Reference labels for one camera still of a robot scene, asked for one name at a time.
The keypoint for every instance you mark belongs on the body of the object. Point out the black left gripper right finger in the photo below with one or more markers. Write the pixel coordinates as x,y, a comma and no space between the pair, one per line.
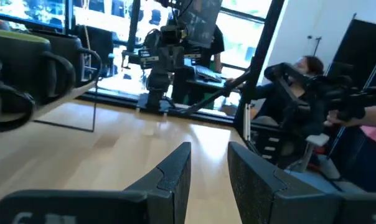
262,199

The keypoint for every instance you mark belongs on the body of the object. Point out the black keyboard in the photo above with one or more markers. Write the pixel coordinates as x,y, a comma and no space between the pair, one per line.
208,74

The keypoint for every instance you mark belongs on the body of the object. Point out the black monitor pole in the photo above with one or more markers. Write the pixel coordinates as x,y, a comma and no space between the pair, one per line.
133,25

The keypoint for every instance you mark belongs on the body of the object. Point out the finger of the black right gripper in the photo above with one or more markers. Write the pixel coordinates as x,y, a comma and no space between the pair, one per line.
193,53
149,55

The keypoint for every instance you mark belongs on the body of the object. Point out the green mat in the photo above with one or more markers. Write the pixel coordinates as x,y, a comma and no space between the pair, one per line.
206,104

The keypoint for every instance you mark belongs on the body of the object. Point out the black mug green interior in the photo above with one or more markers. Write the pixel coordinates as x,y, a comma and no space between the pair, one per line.
20,62

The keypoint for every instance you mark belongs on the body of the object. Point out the wooden shelf with black legs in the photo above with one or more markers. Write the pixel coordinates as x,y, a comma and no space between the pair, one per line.
66,96

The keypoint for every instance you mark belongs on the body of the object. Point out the black chair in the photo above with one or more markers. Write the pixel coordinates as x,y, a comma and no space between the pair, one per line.
96,43

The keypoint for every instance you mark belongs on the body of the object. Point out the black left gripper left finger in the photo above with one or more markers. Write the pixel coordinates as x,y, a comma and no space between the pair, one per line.
163,199

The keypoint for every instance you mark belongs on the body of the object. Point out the black drawer cart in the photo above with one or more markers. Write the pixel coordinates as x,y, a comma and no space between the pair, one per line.
269,146

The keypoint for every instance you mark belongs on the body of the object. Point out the white bracket strip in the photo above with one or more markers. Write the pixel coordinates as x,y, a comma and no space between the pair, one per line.
246,124

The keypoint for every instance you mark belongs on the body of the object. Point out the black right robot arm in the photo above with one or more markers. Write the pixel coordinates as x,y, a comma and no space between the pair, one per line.
158,84

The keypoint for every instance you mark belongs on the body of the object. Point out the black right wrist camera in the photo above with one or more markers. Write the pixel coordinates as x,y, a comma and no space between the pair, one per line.
169,31

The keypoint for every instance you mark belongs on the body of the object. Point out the black cabinet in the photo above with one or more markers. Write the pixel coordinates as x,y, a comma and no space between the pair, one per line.
362,46

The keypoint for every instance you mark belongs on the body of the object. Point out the black rig post with brace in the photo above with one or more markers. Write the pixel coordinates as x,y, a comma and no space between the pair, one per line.
262,46

